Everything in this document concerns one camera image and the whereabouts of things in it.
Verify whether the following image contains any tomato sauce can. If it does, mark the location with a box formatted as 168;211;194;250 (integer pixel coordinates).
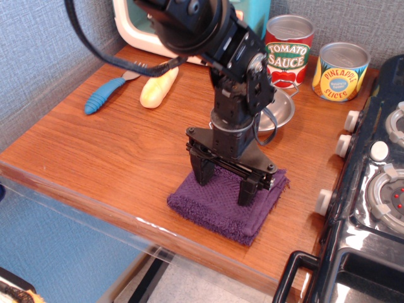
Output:
264;15;315;88

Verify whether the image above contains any small steel bowl with handles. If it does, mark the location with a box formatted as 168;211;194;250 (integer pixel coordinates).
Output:
258;80;299;135

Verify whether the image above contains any black toy stove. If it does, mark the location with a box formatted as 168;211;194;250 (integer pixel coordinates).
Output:
273;55;403;302

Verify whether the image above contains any blue handled toy fork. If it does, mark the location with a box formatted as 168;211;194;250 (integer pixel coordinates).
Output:
84;71;141;115

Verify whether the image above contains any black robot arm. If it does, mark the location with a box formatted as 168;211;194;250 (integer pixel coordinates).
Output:
137;1;277;206

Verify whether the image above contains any pineapple slices can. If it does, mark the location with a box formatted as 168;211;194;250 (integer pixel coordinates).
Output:
312;42;371;102

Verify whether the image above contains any teal toy microwave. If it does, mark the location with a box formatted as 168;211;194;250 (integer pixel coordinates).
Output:
112;1;271;57

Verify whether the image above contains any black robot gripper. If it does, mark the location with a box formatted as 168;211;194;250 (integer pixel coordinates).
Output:
186;121;277;206

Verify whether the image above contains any yellow toy bread roll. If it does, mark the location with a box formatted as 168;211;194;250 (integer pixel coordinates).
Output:
140;67;179;109

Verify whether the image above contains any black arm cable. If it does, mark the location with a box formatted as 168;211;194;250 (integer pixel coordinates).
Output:
64;0;190;78

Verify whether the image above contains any purple cloth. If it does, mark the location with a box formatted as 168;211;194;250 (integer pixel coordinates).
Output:
167;167;289;246

